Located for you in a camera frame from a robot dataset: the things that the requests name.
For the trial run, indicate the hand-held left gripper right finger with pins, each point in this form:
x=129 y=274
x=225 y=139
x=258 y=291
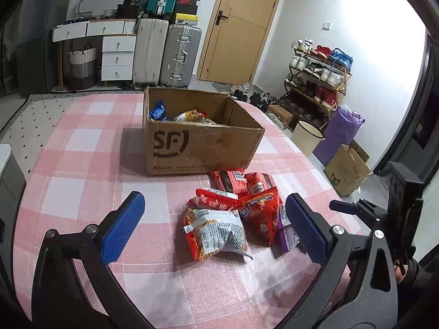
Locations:
x=307 y=229

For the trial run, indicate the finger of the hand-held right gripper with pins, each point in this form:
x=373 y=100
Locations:
x=343 y=206

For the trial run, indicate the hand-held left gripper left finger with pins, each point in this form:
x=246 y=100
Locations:
x=123 y=226

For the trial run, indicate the silver purple snack packet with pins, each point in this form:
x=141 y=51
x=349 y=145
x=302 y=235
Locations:
x=288 y=238

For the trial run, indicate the red cracker packet blue label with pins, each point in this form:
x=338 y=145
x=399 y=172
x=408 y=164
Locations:
x=260 y=216

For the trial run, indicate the red sandwich cookie packet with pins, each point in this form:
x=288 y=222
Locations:
x=259 y=181

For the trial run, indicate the white orange noodle packet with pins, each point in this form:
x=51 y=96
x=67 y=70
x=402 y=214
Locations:
x=192 y=116
x=216 y=233

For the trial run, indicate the red packet with dark stripe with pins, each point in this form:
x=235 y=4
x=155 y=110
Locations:
x=228 y=180

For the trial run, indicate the red packet with white label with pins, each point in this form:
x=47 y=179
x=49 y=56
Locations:
x=212 y=198

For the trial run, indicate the brown cardboard box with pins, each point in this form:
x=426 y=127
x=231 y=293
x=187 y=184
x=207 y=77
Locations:
x=192 y=147

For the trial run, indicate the blue snack packet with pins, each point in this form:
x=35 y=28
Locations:
x=158 y=109

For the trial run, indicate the person's right forearm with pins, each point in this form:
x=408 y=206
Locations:
x=422 y=281

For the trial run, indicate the person's right hand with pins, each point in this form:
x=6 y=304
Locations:
x=400 y=274

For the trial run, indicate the open printed cardboard box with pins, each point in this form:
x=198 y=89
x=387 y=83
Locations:
x=343 y=174

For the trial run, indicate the purple bag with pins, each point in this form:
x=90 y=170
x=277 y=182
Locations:
x=336 y=137

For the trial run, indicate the pink checkered tablecloth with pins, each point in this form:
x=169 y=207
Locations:
x=85 y=164

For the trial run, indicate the cream waste bin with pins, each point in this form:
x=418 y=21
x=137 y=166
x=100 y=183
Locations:
x=305 y=140

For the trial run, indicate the small closed cardboard box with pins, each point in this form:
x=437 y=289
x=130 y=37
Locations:
x=281 y=114

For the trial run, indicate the wooden shoe rack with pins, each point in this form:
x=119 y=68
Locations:
x=344 y=85

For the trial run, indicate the rows of stored sneakers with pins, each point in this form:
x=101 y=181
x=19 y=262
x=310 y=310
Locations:
x=325 y=75

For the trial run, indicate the heap of loose shoes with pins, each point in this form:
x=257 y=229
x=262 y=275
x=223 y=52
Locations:
x=257 y=99

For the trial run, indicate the dotted rug with striped border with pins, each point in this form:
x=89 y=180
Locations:
x=31 y=116

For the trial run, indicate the woven laundry basket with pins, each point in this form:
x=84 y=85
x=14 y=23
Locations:
x=82 y=68

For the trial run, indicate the grey doormat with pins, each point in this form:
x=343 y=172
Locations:
x=223 y=85

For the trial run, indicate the white desk with drawers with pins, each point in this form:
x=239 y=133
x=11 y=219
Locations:
x=116 y=58

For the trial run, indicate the beige suitcase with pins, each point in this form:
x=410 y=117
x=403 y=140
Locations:
x=149 y=54

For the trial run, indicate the silver suitcase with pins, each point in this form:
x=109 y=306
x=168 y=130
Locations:
x=180 y=58

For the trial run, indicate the tan wooden door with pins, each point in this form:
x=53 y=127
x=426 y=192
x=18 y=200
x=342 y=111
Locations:
x=236 y=41

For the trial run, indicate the dark grey refrigerator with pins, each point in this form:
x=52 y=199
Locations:
x=41 y=41

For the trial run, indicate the small white basket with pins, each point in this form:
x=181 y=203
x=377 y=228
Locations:
x=108 y=13

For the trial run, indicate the black storage case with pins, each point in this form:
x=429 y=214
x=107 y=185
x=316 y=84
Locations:
x=127 y=12

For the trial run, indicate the yellow black shoe box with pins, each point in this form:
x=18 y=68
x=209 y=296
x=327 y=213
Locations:
x=185 y=19

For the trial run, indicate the plain black shoe box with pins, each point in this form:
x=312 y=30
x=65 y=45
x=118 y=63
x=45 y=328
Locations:
x=186 y=9

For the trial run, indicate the grey arched frame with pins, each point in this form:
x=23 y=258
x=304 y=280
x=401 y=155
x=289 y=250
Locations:
x=82 y=1

